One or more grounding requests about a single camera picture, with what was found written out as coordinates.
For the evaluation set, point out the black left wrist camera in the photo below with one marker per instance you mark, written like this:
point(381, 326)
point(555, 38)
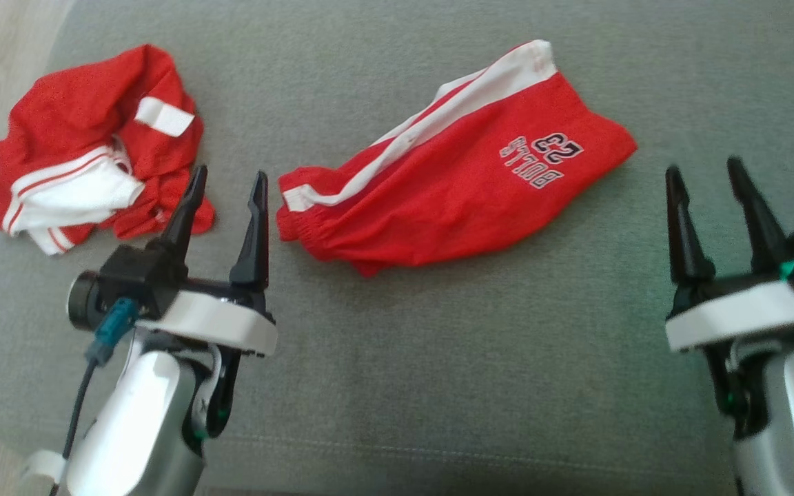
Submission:
point(131, 275)

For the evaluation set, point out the wide grey sofa chaise cushion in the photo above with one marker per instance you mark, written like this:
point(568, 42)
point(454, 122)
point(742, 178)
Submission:
point(438, 358)

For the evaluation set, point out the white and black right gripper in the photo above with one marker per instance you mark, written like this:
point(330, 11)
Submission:
point(735, 317)

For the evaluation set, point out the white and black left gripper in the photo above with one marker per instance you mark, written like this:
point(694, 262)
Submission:
point(225, 324)

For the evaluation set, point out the red shorts with white stripe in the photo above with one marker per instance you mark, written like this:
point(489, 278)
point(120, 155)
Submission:
point(452, 200)

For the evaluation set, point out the red and white shirt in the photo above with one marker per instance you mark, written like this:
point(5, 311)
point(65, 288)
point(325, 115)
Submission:
point(73, 110)

